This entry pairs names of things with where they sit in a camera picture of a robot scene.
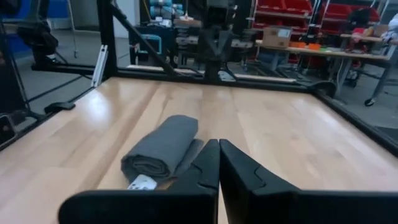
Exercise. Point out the black castor wheel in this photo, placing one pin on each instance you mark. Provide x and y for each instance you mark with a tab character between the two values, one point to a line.
369	102

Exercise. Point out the black aluminium table frame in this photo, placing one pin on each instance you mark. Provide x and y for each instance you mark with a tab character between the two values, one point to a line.
105	37

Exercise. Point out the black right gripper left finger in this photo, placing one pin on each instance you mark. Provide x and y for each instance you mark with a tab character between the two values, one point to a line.
202	174

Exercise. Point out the grey waffle-weave towel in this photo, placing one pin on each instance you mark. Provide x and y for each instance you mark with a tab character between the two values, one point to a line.
164	146

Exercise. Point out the wooden workbench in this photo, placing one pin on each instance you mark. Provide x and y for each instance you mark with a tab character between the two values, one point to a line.
326	53

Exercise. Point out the orange plastic bin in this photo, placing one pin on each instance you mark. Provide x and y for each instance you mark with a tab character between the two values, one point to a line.
314	46

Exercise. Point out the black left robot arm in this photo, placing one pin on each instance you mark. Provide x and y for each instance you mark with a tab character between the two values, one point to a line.
216	40

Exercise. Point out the red bin storage rack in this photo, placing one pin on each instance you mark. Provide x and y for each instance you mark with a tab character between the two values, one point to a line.
298	7

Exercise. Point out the large black panel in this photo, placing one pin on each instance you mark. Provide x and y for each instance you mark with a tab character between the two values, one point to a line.
11	84

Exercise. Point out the silver frame bracket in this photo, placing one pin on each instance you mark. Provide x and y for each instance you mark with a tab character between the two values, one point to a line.
100	65

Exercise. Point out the teal framed cart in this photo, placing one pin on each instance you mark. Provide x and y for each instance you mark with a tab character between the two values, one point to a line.
150	43

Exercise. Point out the black frame clamp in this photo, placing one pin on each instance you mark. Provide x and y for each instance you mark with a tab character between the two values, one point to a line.
59	106

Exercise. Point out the brown cardboard box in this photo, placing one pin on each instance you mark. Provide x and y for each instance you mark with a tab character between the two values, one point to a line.
276	36

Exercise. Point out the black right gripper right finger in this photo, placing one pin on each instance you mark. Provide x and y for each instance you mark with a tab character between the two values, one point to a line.
245	186

